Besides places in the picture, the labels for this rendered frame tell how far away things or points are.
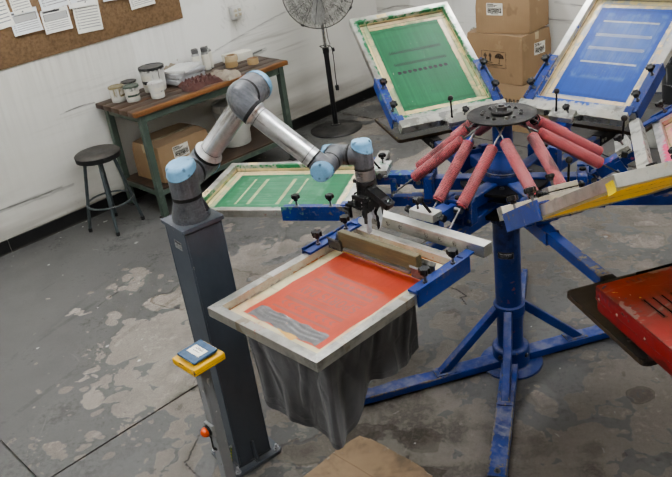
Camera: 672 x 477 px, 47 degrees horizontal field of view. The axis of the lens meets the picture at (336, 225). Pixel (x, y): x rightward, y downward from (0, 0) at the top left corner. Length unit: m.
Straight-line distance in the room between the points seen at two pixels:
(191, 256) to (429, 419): 1.40
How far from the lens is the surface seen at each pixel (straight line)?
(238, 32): 7.18
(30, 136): 6.28
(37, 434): 4.29
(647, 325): 2.38
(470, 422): 3.72
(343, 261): 3.09
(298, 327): 2.71
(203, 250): 3.08
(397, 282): 2.90
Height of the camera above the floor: 2.42
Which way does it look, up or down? 26 degrees down
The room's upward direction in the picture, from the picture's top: 8 degrees counter-clockwise
